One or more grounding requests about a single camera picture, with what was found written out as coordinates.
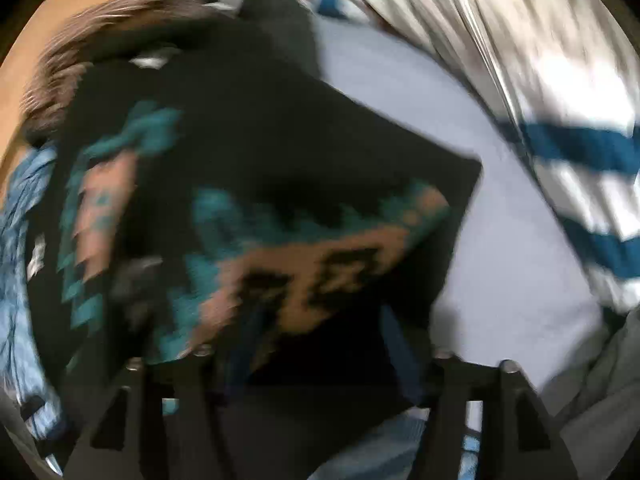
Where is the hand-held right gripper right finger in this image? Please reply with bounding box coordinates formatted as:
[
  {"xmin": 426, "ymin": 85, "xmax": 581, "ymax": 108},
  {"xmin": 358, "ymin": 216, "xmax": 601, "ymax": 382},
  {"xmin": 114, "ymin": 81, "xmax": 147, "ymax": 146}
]
[{"xmin": 385, "ymin": 307, "xmax": 566, "ymax": 480}]

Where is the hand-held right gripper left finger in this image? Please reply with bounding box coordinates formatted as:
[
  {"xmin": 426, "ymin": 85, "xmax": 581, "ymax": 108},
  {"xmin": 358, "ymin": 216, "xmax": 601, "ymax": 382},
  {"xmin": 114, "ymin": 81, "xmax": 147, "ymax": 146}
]
[{"xmin": 65, "ymin": 310, "xmax": 266, "ymax": 480}]

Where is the black patterned knit sweater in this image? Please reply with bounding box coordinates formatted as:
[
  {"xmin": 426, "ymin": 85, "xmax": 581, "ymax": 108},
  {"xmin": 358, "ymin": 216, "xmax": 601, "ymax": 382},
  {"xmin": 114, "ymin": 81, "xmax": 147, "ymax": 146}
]
[{"xmin": 30, "ymin": 25, "xmax": 483, "ymax": 411}]

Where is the grey cloth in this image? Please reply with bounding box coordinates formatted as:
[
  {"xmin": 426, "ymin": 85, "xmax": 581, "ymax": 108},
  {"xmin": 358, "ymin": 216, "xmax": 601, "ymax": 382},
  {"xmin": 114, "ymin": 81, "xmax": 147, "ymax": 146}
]
[{"xmin": 540, "ymin": 310, "xmax": 640, "ymax": 480}]

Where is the blue tie-dye garment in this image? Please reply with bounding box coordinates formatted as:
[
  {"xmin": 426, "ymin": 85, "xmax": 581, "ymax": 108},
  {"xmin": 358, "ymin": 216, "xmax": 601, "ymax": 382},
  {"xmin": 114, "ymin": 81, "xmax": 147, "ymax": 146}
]
[{"xmin": 0, "ymin": 145, "xmax": 71, "ymax": 461}]

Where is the light blue striped shirt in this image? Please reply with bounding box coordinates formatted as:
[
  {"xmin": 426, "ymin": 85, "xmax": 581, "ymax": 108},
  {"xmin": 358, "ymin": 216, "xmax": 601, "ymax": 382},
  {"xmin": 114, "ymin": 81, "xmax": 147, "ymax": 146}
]
[{"xmin": 300, "ymin": 15, "xmax": 606, "ymax": 480}]

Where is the white patterned shirt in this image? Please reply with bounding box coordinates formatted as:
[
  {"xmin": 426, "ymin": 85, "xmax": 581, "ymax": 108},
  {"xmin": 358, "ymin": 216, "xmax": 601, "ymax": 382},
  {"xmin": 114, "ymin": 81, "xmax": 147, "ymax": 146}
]
[{"xmin": 125, "ymin": 0, "xmax": 640, "ymax": 311}]

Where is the brown striped garment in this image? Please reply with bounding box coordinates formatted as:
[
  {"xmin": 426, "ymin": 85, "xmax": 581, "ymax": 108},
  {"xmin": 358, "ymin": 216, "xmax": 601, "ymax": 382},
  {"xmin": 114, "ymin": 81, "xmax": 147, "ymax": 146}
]
[{"xmin": 22, "ymin": 0, "xmax": 236, "ymax": 136}]

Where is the black garment with white cord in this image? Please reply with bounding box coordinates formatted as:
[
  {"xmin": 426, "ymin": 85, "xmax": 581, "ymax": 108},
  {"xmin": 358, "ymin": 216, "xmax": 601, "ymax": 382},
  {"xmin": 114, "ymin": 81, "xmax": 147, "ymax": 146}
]
[{"xmin": 205, "ymin": 0, "xmax": 321, "ymax": 61}]

